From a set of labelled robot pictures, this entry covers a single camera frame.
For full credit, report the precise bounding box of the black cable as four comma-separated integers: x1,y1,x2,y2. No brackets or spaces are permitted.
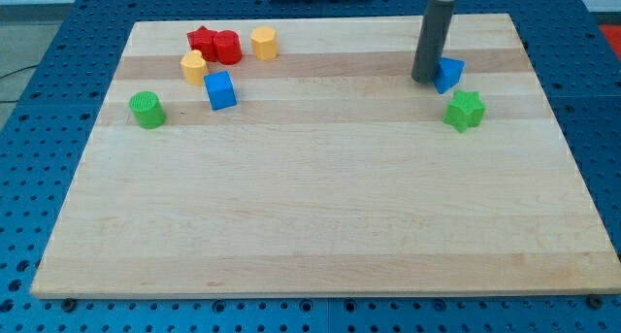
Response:
0,63,39,105

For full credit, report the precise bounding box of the blue cube block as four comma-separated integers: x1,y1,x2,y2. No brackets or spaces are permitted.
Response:
204,71,237,111

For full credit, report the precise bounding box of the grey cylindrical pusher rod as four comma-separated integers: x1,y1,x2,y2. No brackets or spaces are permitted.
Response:
411,0,455,83

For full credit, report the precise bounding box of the green cylinder block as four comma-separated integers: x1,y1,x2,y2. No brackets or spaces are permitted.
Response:
129,90,166,129

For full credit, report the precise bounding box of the green star block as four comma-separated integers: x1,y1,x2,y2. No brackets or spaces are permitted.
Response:
443,90,486,133

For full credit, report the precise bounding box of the blue triangle block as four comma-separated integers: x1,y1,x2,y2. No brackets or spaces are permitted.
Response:
433,57,466,94

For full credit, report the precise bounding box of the yellow heart block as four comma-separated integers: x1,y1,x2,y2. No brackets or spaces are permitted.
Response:
180,50,209,86

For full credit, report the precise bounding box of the red star block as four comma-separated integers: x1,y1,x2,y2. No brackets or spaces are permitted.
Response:
186,26,217,62

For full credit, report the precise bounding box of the light wooden board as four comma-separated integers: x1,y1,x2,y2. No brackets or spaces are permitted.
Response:
31,14,620,300

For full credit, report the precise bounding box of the yellow hexagon block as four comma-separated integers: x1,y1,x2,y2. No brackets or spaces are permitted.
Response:
250,26,278,61

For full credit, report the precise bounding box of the red cylinder block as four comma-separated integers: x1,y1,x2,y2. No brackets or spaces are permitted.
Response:
212,30,243,65

